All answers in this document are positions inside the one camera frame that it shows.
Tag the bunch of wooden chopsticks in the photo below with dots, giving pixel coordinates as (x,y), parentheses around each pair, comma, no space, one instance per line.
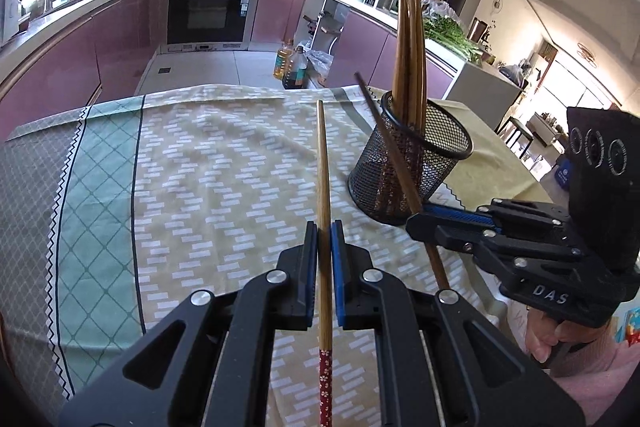
(407,57)

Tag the white kitchen countertop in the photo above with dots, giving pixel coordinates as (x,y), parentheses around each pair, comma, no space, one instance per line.
(361,8)

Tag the yellow-green cloth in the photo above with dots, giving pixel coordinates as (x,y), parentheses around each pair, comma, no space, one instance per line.
(500,172)

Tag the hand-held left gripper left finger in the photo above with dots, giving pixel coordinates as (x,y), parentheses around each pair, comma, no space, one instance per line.
(309,277)

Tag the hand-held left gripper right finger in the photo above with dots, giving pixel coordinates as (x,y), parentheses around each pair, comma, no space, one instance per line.
(339,277)

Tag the beige green patterned tablecloth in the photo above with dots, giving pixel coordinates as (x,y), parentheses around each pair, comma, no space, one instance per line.
(200,167)

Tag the black mesh utensil holder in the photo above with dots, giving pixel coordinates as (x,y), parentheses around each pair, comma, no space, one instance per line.
(445,142)

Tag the leafy green vegetables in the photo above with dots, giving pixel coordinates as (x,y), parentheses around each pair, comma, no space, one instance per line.
(450,34)

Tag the wooden chopstick floral end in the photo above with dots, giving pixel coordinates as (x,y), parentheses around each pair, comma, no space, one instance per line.
(371,106)
(324,187)

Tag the dark sauce bottle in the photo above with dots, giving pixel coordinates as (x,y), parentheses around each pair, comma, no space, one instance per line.
(296,72)

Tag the person's right hand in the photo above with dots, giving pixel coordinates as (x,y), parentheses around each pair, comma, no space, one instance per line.
(542,332)

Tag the white cabinet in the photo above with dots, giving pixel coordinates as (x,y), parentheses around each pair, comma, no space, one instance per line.
(485,92)

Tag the purple kitchen cabinets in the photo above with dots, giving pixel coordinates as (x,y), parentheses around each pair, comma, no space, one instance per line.
(60,57)

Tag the person's right forearm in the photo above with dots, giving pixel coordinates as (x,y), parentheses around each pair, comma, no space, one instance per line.
(605,382)

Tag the wall fan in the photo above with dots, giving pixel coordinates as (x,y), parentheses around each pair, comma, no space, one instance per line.
(497,7)

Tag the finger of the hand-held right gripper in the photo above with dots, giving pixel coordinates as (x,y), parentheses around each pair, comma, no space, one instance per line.
(465,214)
(450,234)

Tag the yellow cooking oil bottle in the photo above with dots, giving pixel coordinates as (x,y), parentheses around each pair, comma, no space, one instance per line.
(281,64)

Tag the black built-in oven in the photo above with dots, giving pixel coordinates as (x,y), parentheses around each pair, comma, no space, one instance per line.
(210,17)

